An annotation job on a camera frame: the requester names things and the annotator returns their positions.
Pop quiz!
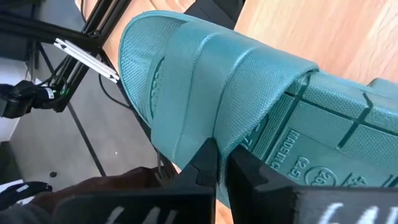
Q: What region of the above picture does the black aluminium rig frame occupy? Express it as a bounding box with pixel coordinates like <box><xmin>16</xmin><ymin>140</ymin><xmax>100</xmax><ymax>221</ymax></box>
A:
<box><xmin>0</xmin><ymin>0</ymin><xmax>170</xmax><ymax>179</ymax></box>

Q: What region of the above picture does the person's shoe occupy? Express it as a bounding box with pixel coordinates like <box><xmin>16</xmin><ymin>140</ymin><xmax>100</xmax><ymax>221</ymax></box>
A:
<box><xmin>0</xmin><ymin>181</ymin><xmax>53</xmax><ymax>212</ymax></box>

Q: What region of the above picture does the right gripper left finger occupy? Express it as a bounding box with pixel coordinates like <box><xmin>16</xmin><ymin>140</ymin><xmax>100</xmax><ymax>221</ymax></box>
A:
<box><xmin>52</xmin><ymin>138</ymin><xmax>219</xmax><ymax>224</ymax></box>

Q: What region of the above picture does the thin black cable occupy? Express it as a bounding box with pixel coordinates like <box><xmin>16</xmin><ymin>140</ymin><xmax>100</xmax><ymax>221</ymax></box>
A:
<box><xmin>98</xmin><ymin>73</ymin><xmax>132</xmax><ymax>110</ymax></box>

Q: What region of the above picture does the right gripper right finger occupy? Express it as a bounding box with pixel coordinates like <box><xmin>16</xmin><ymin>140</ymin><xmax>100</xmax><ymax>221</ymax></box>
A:
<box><xmin>226</xmin><ymin>145</ymin><xmax>398</xmax><ymax>224</ymax></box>

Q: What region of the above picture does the green slide sandal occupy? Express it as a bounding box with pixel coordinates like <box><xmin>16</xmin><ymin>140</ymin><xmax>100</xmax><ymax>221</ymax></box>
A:
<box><xmin>118</xmin><ymin>10</ymin><xmax>398</xmax><ymax>208</ymax></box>

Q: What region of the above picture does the silver aluminium bracket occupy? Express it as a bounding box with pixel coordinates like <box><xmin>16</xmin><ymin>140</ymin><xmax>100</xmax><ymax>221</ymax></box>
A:
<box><xmin>53</xmin><ymin>37</ymin><xmax>121</xmax><ymax>84</ymax></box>

